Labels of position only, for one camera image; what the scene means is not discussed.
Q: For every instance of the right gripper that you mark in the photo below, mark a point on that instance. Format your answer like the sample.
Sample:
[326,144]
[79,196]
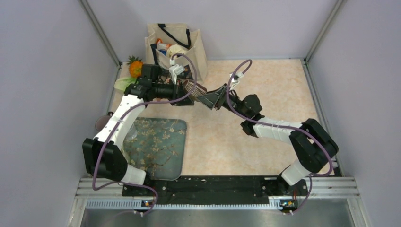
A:
[214,100]

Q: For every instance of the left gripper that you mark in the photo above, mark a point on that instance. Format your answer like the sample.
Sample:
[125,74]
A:
[178,91]

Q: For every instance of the brown striped small mug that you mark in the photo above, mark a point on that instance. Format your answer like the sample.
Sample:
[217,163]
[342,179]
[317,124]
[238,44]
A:
[195,90]

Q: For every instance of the purple mug black handle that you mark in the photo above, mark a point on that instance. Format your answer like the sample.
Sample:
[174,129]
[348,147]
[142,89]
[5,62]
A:
[102,121]

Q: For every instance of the blue grey textured mug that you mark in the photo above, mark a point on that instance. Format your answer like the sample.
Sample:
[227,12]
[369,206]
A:
[132,133]

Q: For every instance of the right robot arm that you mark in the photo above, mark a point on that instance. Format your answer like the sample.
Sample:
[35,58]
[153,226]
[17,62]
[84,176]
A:
[313,146]

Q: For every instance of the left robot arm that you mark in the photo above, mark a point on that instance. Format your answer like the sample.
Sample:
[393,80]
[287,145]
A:
[102,154]

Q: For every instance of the teal floral tray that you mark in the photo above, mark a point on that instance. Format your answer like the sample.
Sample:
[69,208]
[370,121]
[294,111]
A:
[158,147]

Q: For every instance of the orange toy pineapple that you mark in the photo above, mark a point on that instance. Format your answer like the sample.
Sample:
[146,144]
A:
[134,66]

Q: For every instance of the canvas tote bag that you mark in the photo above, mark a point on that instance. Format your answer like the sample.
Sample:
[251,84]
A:
[165,40]

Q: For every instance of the green toy lettuce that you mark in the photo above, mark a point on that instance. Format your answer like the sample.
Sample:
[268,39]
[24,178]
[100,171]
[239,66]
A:
[122,83]

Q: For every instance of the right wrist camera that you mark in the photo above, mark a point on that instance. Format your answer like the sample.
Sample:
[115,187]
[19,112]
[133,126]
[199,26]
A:
[235,79]

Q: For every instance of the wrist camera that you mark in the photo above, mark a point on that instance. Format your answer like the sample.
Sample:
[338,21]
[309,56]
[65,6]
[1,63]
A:
[235,79]
[175,70]

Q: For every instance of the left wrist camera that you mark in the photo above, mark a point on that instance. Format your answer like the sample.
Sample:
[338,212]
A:
[175,70]

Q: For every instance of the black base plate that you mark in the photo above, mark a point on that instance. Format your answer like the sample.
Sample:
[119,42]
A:
[217,190]

